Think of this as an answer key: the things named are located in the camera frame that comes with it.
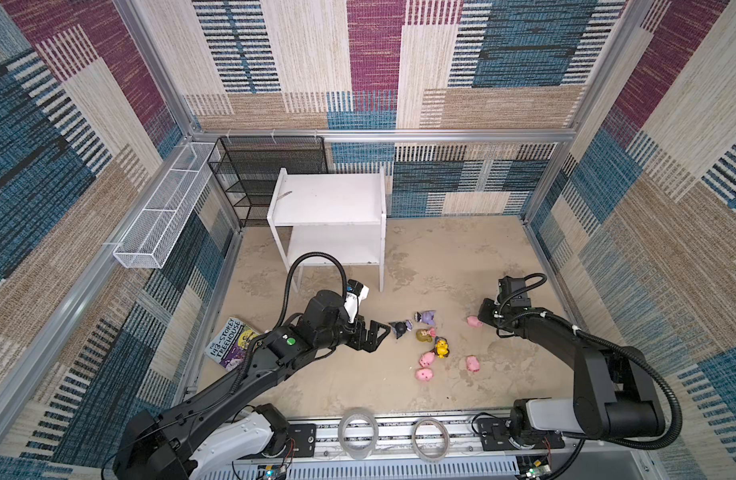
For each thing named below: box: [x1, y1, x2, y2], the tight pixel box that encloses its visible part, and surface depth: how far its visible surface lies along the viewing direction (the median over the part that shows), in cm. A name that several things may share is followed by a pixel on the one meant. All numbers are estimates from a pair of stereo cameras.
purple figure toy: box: [414, 310, 436, 326], surface depth 93 cm
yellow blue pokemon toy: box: [434, 336, 450, 359], surface depth 86 cm
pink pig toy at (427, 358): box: [419, 350, 436, 367], surface depth 86 cm
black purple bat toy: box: [388, 320, 413, 339], surface depth 92 cm
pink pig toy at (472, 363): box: [466, 354, 480, 372], surface depth 85 cm
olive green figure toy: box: [416, 327, 436, 343], surface depth 90 cm
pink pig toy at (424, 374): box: [415, 368, 434, 382], surface depth 83 cm
